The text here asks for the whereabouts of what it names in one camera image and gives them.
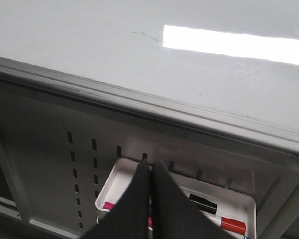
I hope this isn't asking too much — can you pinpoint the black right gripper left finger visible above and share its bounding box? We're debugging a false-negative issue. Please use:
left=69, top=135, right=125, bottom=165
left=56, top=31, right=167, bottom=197
left=81, top=163, right=150, bottom=239

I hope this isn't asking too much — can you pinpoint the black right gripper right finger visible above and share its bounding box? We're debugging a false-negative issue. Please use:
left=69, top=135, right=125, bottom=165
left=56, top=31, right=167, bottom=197
left=151, top=160, right=233, bottom=239

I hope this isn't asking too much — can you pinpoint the pink highlighter pen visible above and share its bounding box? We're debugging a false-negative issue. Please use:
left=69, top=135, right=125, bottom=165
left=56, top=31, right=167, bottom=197
left=101, top=201, right=153, bottom=231

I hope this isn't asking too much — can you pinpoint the black marker cap upper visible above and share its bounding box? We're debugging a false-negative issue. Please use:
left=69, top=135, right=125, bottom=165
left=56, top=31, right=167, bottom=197
left=189, top=194, right=218, bottom=214

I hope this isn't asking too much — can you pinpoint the red capped white marker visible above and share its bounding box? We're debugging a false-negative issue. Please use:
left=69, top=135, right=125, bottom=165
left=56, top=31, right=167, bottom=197
left=200, top=210, right=247, bottom=235

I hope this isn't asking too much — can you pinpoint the white perforated metal panel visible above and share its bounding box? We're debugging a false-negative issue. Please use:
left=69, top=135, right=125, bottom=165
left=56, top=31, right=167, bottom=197
left=0, top=81, right=299, bottom=238

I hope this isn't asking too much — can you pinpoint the white whiteboard with grey frame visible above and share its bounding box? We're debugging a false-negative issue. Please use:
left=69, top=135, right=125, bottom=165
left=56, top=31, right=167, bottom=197
left=0, top=0, right=299, bottom=154

